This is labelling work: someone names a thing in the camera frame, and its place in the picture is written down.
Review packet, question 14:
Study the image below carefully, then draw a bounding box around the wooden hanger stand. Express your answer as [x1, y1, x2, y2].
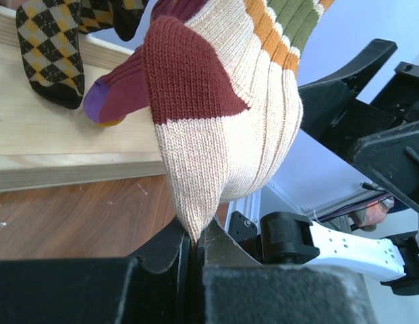
[0, 6, 164, 192]

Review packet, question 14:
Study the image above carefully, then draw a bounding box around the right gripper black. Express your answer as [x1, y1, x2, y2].
[299, 38, 419, 213]

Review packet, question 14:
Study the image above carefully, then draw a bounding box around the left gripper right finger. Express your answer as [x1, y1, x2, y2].
[200, 220, 377, 324]

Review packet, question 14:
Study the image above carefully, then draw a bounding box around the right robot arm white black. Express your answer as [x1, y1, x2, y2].
[225, 38, 419, 296]

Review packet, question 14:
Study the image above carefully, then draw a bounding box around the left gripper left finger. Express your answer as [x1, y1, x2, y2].
[0, 219, 190, 323]

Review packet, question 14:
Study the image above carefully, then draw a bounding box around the maroon purple sock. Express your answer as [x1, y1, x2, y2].
[83, 0, 206, 125]

